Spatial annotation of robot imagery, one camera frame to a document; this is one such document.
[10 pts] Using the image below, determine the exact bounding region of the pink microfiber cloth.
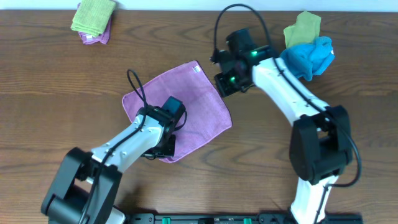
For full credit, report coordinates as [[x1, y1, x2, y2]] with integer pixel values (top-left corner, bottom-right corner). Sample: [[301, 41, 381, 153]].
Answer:
[[121, 60, 234, 164]]

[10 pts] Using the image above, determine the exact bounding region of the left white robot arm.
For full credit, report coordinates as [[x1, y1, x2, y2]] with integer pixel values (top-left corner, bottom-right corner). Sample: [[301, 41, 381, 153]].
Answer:
[[41, 105, 186, 223]]

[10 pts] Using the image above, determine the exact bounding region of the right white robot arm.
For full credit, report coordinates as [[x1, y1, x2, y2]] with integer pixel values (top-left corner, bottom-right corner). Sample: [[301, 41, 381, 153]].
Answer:
[[211, 44, 362, 223]]

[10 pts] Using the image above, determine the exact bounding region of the crumpled blue cloth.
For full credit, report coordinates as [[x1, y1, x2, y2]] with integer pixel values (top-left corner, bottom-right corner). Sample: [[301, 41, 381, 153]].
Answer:
[[280, 36, 335, 81]]

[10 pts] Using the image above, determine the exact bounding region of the crumpled olive green cloth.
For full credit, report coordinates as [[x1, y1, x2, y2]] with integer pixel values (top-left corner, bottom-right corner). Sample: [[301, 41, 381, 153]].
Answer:
[[284, 11, 322, 48]]

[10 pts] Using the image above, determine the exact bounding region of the folded purple cloth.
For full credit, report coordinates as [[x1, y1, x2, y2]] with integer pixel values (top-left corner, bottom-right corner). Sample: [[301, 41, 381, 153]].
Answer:
[[78, 15, 112, 45]]

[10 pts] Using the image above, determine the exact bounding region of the folded green cloth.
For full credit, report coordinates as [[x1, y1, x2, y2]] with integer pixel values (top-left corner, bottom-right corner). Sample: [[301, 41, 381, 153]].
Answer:
[[71, 0, 116, 37]]

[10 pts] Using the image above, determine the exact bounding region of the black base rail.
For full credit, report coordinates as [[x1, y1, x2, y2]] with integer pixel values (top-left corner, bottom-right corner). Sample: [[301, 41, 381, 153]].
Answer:
[[124, 212, 364, 224]]

